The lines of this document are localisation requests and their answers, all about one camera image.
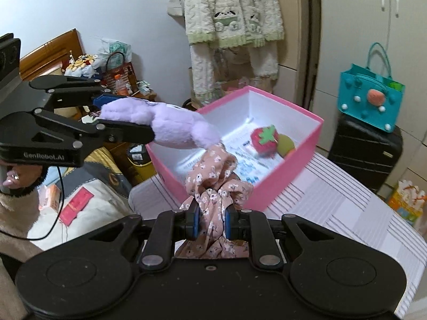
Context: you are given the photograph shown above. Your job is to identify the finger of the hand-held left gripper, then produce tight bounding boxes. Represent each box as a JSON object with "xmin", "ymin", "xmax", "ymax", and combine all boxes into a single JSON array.
[
  {"xmin": 33, "ymin": 107, "xmax": 156, "ymax": 151},
  {"xmin": 29, "ymin": 74, "xmax": 118, "ymax": 111}
]

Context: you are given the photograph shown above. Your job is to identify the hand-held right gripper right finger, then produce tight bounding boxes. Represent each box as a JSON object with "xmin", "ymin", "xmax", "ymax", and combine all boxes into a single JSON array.
[{"xmin": 224, "ymin": 205, "xmax": 334, "ymax": 270}]

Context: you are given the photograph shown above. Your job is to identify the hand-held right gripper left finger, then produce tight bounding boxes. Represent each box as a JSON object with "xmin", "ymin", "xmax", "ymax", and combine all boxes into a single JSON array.
[{"xmin": 88, "ymin": 203, "xmax": 201, "ymax": 271}]

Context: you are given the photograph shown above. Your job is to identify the pink floral cloth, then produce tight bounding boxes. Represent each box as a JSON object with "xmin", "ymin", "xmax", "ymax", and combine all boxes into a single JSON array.
[{"xmin": 175, "ymin": 143, "xmax": 255, "ymax": 260}]

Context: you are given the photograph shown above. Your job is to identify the purple plush toy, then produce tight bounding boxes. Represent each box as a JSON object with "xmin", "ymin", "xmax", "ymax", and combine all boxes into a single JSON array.
[{"xmin": 100, "ymin": 98, "xmax": 221, "ymax": 149}]

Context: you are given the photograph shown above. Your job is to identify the light blue wet wipes packet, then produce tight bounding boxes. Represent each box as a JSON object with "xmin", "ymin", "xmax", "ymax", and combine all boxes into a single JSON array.
[{"xmin": 228, "ymin": 147, "xmax": 285, "ymax": 186}]

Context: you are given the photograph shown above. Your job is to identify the pink cardboard box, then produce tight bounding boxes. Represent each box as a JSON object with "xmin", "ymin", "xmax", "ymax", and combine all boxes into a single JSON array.
[{"xmin": 146, "ymin": 86, "xmax": 325, "ymax": 213}]

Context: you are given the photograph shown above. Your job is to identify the red strawberry plush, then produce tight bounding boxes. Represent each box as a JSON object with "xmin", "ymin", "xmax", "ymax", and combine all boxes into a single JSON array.
[{"xmin": 250, "ymin": 125, "xmax": 280, "ymax": 157}]

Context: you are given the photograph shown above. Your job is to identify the olive green sponge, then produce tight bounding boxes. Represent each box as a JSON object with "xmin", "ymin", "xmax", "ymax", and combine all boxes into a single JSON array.
[{"xmin": 277, "ymin": 134, "xmax": 297, "ymax": 157}]

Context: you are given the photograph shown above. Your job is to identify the person's left forearm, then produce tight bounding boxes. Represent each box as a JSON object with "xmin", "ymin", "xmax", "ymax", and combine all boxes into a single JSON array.
[{"xmin": 0, "ymin": 165, "xmax": 50, "ymax": 320}]

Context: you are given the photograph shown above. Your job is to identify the person's left hand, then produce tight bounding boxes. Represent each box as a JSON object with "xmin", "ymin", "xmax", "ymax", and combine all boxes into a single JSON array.
[{"xmin": 0, "ymin": 166, "xmax": 25, "ymax": 194}]

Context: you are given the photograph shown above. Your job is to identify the plush flower bouquet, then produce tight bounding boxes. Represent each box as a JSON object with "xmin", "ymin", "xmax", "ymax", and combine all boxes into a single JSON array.
[{"xmin": 63, "ymin": 51, "xmax": 101, "ymax": 78}]

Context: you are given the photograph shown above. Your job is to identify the yellow box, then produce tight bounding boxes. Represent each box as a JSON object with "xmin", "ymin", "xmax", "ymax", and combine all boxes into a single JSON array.
[{"xmin": 128, "ymin": 143, "xmax": 157, "ymax": 181}]

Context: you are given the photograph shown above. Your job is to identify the orange bottle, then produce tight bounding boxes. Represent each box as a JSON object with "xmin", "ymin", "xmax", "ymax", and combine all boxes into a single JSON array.
[{"xmin": 115, "ymin": 75, "xmax": 131, "ymax": 95}]

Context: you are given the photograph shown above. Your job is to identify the wooden headboard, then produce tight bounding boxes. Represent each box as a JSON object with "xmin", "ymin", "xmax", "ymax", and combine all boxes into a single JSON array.
[{"xmin": 19, "ymin": 28, "xmax": 84, "ymax": 81}]

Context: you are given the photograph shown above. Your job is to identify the red checkered bag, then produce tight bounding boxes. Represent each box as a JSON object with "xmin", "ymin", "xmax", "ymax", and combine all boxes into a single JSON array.
[{"xmin": 102, "ymin": 51, "xmax": 138, "ymax": 96}]

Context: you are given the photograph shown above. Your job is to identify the grey and white duvet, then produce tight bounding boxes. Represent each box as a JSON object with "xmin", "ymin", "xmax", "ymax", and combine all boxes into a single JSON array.
[{"xmin": 27, "ymin": 147, "xmax": 135, "ymax": 251}]

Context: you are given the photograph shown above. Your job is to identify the white plastic bag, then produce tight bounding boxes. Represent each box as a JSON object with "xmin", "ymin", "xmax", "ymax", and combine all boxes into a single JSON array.
[{"xmin": 97, "ymin": 38, "xmax": 133, "ymax": 65}]

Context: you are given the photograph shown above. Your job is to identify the orange tissue pack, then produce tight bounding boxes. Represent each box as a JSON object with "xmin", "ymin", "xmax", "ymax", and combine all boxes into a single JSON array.
[{"xmin": 38, "ymin": 185, "xmax": 62, "ymax": 213}]

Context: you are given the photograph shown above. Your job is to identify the pink flat pouch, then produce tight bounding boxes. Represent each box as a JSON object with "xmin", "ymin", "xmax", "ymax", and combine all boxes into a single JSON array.
[{"xmin": 60, "ymin": 188, "xmax": 94, "ymax": 226}]

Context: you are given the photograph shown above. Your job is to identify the white tissue pack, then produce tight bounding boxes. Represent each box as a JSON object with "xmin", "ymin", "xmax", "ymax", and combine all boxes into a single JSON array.
[{"xmin": 224, "ymin": 127, "xmax": 256, "ymax": 150}]

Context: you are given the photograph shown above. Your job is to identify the cream fleece pajama pants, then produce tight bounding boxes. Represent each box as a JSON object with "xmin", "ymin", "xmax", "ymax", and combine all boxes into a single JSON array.
[{"xmin": 189, "ymin": 43, "xmax": 279, "ymax": 106}]

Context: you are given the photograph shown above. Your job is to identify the pink striped sheet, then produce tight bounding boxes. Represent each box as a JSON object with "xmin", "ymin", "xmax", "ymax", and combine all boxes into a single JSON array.
[{"xmin": 128, "ymin": 150, "xmax": 427, "ymax": 319}]

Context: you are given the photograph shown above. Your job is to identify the black suitcase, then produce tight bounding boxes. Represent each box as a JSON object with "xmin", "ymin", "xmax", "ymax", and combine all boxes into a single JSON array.
[{"xmin": 328, "ymin": 111, "xmax": 404, "ymax": 194}]

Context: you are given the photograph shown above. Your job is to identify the cream fleece pajama top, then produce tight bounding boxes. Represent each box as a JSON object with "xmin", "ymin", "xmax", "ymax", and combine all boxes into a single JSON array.
[{"xmin": 183, "ymin": 0, "xmax": 286, "ymax": 49}]

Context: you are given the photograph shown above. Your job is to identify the teal felt bag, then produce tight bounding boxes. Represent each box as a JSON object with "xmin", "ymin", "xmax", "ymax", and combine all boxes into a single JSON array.
[{"xmin": 337, "ymin": 43, "xmax": 406, "ymax": 134}]

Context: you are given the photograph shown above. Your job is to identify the light wooden wardrobe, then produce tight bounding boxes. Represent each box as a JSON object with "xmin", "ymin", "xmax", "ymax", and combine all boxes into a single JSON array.
[{"xmin": 277, "ymin": 0, "xmax": 427, "ymax": 190}]

